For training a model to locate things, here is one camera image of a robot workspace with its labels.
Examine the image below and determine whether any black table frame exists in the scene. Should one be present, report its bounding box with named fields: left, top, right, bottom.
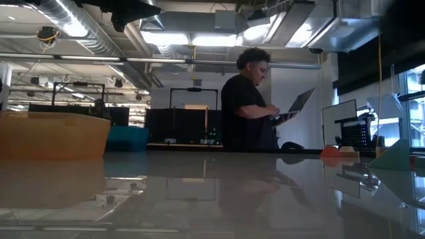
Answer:
left=145, top=147, right=376, bottom=157

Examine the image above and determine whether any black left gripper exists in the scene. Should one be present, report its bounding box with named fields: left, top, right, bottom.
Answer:
left=74, top=0, right=162, bottom=33

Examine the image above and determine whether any black rounded object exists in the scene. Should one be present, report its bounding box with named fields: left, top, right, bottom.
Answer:
left=280, top=141, right=305, bottom=151

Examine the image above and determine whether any yellow black cord reel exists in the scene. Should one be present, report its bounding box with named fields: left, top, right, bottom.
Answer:
left=36, top=25, right=60, bottom=44

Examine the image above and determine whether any orange plastic tray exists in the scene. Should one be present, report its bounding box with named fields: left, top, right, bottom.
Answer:
left=0, top=112, right=112, bottom=160

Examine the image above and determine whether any grey ceiling unit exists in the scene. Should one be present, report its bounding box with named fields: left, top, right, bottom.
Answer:
left=214, top=9, right=240, bottom=31

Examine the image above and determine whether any black perforated cart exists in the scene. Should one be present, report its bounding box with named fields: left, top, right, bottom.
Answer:
left=334, top=112, right=378, bottom=149

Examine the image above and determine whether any person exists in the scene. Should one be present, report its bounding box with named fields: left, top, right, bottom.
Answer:
left=92, top=98, right=107, bottom=117
left=220, top=47, right=290, bottom=150

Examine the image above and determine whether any black gantry frame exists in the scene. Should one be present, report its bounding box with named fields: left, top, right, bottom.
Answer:
left=51, top=81, right=106, bottom=108
left=169, top=87, right=219, bottom=110

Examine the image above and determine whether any teal wooden block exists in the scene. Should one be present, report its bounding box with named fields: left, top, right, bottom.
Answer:
left=367, top=138, right=412, bottom=171

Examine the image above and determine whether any grey laptop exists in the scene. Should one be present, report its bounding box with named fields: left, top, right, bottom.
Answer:
left=269, top=86, right=316, bottom=119

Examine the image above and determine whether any white column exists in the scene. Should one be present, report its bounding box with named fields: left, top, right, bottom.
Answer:
left=0, top=61, right=13, bottom=112

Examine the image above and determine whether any round silver air duct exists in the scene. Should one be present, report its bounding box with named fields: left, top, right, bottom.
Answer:
left=139, top=15, right=166, bottom=31

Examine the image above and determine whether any long grey ceiling pipe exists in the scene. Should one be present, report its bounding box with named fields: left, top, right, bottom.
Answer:
left=0, top=52, right=321, bottom=70

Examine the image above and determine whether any fluorescent ceiling light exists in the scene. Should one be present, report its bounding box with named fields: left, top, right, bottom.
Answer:
left=141, top=31, right=191, bottom=46
left=191, top=33, right=238, bottom=48

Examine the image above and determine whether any whiteboard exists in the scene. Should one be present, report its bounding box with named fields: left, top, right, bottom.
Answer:
left=321, top=98, right=359, bottom=147

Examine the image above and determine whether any blue plastic tray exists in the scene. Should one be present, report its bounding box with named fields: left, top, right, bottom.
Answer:
left=105, top=125, right=149, bottom=153

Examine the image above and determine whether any red triangular wooden block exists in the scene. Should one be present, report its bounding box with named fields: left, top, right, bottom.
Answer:
left=319, top=145, right=342, bottom=159

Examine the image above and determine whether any tan wooden block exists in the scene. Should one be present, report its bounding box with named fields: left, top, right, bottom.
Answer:
left=338, top=145, right=361, bottom=159

